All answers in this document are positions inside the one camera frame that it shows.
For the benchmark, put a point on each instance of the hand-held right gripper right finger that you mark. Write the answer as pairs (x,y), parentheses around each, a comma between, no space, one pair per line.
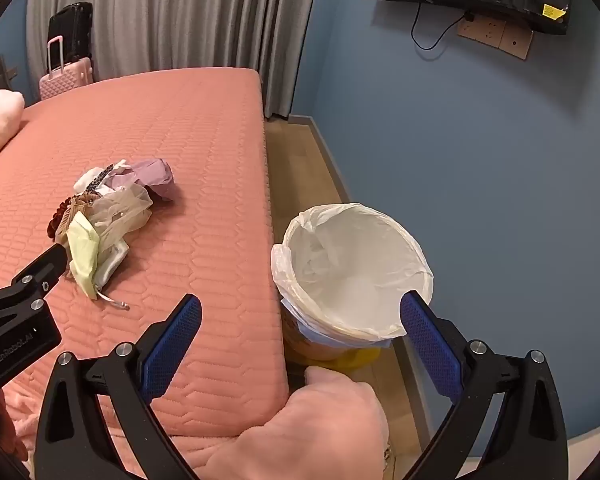
(427,345)

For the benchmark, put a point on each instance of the yellow trash bin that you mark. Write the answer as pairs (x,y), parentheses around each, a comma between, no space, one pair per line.
(350,357)

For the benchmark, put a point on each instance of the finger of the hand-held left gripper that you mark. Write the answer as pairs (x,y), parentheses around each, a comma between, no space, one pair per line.
(47,267)

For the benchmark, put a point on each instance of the metal hairpin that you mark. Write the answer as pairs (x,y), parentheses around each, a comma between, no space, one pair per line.
(117,302)

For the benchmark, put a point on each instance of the leopard print ribbon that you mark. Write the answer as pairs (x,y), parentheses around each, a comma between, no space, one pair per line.
(98,177)

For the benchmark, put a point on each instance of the pink quilted bed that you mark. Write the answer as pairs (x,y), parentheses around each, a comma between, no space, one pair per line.
(190,150)

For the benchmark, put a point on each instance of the grey curtain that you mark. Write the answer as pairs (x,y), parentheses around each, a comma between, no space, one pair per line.
(180,15)

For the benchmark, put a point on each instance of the pink suitcase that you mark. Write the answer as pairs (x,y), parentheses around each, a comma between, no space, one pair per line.
(67,82)

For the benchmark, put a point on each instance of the purple paper bag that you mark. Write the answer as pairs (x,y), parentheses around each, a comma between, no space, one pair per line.
(152,172)

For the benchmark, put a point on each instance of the yellow-green paper packet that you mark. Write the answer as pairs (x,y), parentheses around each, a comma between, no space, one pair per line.
(82,250)

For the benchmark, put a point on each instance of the wall socket panel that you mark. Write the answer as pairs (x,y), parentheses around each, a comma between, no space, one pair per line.
(495,35)

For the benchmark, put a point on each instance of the black suitcase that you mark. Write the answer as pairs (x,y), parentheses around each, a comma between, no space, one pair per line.
(70,25)

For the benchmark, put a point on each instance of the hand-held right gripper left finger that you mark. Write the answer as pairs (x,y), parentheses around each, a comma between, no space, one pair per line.
(172,345)

